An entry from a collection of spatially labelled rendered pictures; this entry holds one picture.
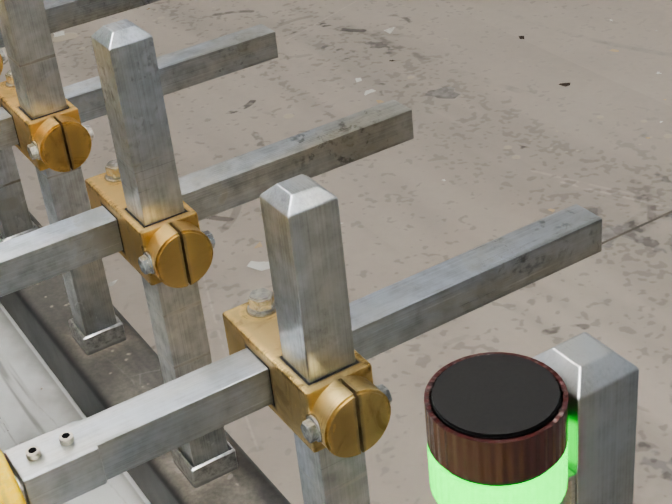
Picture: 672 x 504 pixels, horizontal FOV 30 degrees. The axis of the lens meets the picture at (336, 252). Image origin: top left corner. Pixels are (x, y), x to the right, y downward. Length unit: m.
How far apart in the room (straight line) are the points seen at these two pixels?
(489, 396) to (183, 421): 0.33
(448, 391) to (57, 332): 0.89
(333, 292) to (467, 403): 0.26
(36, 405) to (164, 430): 0.61
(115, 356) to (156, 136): 0.41
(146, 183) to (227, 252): 1.82
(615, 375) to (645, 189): 2.38
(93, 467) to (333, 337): 0.17
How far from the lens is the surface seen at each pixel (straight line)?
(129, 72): 0.94
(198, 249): 0.99
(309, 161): 1.10
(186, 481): 1.15
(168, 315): 1.04
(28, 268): 1.02
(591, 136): 3.16
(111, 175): 1.06
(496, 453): 0.51
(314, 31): 3.87
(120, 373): 1.29
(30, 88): 1.19
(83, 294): 1.30
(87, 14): 1.52
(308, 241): 0.74
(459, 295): 0.90
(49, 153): 1.19
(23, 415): 1.41
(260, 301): 0.86
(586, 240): 0.96
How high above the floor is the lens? 1.46
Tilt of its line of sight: 32 degrees down
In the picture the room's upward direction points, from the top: 6 degrees counter-clockwise
